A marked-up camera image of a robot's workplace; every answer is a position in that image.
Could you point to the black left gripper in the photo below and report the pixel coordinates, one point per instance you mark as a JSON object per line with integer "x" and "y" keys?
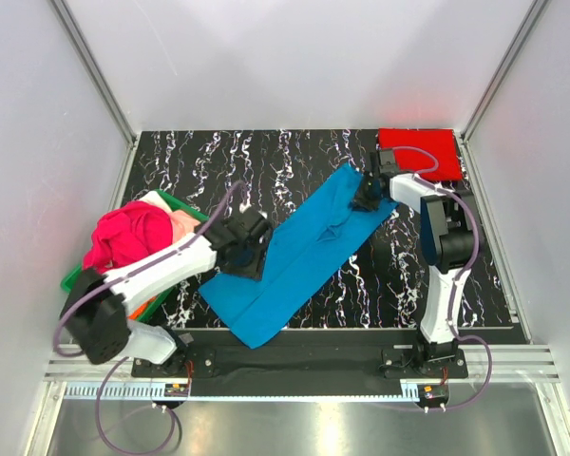
{"x": 255, "y": 268}

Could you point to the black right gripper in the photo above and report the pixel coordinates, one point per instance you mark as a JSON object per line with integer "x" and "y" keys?
{"x": 359, "y": 202}

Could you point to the blue t shirt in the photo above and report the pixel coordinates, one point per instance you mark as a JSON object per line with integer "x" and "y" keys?
{"x": 306, "y": 250}

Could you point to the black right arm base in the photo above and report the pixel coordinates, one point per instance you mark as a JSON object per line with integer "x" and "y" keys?
{"x": 424, "y": 359}

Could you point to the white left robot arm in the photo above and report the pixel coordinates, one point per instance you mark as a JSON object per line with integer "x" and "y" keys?
{"x": 99, "y": 308}

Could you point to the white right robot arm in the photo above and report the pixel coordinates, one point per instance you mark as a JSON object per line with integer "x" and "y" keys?
{"x": 449, "y": 234}

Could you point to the light pink t shirt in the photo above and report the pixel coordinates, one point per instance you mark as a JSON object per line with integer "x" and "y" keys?
{"x": 182, "y": 224}

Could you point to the red folded t shirt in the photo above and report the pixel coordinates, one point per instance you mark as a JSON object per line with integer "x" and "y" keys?
{"x": 431, "y": 153}

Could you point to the magenta t shirt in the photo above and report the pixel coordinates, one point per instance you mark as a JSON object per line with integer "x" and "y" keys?
{"x": 127, "y": 235}

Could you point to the orange t shirt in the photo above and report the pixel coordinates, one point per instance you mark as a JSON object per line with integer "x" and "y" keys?
{"x": 138, "y": 312}

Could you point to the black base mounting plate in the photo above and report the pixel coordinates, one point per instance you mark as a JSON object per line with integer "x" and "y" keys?
{"x": 211, "y": 360}

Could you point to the white slotted cable duct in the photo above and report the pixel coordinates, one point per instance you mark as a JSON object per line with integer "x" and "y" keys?
{"x": 397, "y": 392}

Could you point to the aluminium frame rail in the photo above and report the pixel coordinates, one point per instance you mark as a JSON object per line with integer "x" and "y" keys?
{"x": 510, "y": 363}

